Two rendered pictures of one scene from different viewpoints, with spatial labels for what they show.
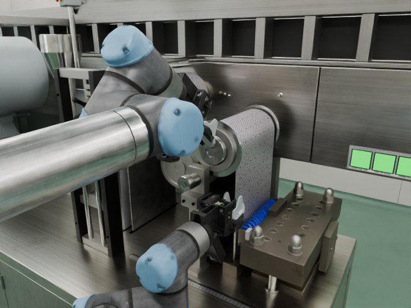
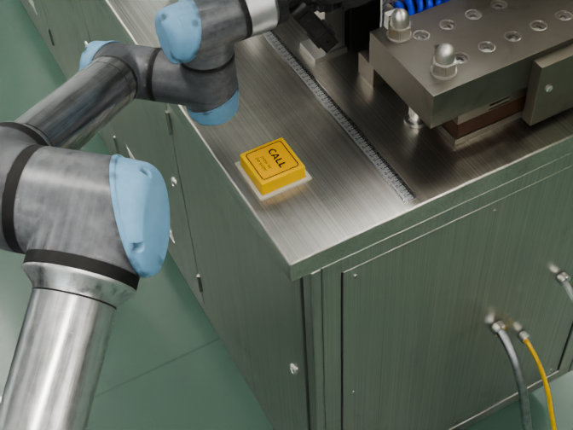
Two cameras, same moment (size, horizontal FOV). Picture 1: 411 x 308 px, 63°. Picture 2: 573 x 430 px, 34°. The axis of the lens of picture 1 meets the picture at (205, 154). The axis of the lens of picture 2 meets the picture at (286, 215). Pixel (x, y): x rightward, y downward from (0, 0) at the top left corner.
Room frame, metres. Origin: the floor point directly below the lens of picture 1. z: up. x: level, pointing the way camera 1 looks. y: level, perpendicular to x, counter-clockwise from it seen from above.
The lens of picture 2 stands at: (-0.25, -0.54, 1.88)
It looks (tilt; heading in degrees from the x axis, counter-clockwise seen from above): 49 degrees down; 32
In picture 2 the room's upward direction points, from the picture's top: 4 degrees counter-clockwise
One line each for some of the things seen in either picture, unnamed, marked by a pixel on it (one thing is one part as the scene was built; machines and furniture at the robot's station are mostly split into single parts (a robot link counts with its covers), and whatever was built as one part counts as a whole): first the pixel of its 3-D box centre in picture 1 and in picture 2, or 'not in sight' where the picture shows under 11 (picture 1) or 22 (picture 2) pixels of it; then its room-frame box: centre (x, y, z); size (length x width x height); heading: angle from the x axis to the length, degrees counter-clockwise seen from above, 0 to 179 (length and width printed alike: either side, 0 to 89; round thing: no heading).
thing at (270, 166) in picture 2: not in sight; (272, 165); (0.53, -0.03, 0.91); 0.07 x 0.07 x 0.02; 57
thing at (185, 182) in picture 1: (186, 183); not in sight; (0.76, 0.05, 1.18); 0.04 x 0.02 x 0.04; 57
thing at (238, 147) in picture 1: (215, 148); not in sight; (0.81, -0.03, 1.25); 0.15 x 0.01 x 0.15; 57
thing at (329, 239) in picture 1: (329, 245); (560, 83); (0.81, -0.35, 0.96); 0.10 x 0.03 x 0.11; 147
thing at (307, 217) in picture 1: (296, 227); (515, 31); (0.85, -0.26, 1.00); 0.40 x 0.16 x 0.06; 147
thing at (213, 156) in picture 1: (213, 150); not in sight; (0.80, -0.02, 1.25); 0.07 x 0.02 x 0.07; 57
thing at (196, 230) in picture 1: (189, 239); (253, 3); (0.61, 0.03, 1.11); 0.08 x 0.05 x 0.08; 57
